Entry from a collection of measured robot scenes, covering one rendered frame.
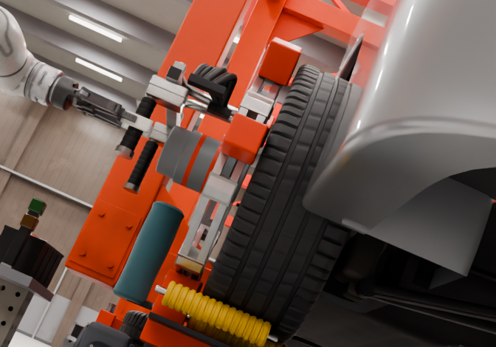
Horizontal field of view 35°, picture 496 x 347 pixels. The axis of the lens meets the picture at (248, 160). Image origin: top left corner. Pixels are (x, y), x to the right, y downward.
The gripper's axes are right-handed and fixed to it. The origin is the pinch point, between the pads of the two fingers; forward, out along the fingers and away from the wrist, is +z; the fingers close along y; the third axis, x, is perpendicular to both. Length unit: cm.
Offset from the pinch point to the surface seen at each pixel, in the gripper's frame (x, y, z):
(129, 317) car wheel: -35, -91, 10
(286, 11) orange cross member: 178, -259, 6
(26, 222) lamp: -25, -54, -26
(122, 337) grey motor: -44, -40, 14
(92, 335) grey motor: -46, -40, 7
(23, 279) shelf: -39, -54, -19
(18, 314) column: -48, -77, -21
